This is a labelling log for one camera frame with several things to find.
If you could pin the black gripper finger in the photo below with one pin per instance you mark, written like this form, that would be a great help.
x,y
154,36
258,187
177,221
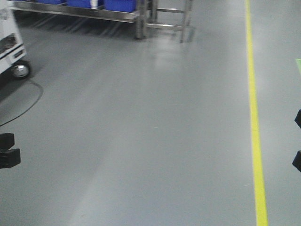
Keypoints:
x,y
10,158

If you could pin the blue plastic bin left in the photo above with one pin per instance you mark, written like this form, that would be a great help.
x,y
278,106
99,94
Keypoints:
x,y
52,2

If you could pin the blue plastic bin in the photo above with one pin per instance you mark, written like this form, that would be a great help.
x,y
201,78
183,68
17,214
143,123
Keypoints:
x,y
52,2
120,5

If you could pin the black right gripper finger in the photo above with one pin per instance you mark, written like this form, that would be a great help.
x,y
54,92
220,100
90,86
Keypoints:
x,y
298,118
297,161

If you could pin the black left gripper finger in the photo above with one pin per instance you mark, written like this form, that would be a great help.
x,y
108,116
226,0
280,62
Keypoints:
x,y
7,140

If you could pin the stainless steel rack frame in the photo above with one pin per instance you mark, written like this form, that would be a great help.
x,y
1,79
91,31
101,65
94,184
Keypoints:
x,y
145,16

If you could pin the white robot cart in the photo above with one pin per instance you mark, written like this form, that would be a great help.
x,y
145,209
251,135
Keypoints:
x,y
12,49

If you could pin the blue plastic bin right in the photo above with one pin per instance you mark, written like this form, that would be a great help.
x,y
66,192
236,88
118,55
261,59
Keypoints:
x,y
120,5

